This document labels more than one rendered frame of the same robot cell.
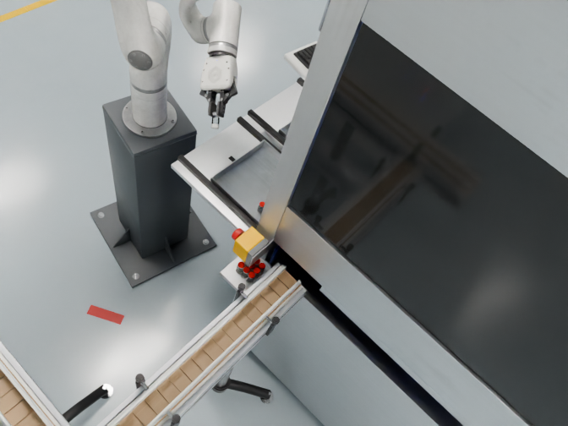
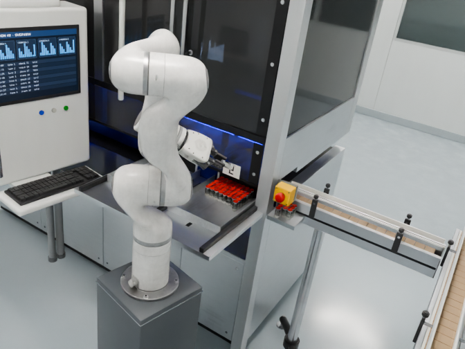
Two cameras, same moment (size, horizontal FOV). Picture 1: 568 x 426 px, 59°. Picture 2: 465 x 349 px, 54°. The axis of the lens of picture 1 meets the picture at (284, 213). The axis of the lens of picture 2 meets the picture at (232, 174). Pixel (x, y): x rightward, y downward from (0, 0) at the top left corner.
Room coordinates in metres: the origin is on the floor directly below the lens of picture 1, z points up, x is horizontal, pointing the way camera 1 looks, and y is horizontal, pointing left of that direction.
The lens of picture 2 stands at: (0.80, 1.73, 1.89)
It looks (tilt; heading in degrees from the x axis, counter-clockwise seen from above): 27 degrees down; 274
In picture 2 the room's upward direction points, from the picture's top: 8 degrees clockwise
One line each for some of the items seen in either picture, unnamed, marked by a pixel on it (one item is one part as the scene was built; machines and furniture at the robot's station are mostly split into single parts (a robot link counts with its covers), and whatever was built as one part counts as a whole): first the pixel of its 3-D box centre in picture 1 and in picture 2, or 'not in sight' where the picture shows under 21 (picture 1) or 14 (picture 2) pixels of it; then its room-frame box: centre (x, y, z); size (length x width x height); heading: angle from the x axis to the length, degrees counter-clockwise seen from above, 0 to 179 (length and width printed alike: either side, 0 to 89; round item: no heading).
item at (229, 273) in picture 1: (250, 275); (287, 216); (0.67, 0.03, 0.87); 0.14 x 0.13 x 0.02; 66
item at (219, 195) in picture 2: not in sight; (222, 197); (0.96, 0.02, 0.91); 0.18 x 0.02 x 0.05; 156
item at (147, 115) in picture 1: (149, 99); (151, 259); (1.11, 0.58, 0.95); 0.19 x 0.19 x 0.18
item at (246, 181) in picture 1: (272, 192); (216, 201); (0.98, 0.06, 0.90); 0.34 x 0.26 x 0.04; 66
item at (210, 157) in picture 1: (289, 159); (174, 199); (1.16, 0.06, 0.87); 0.70 x 0.48 x 0.02; 156
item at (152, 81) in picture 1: (150, 45); (143, 202); (1.14, 0.59, 1.16); 0.19 x 0.12 x 0.24; 15
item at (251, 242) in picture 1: (249, 245); (285, 193); (0.70, 0.06, 1.00); 0.08 x 0.07 x 0.07; 66
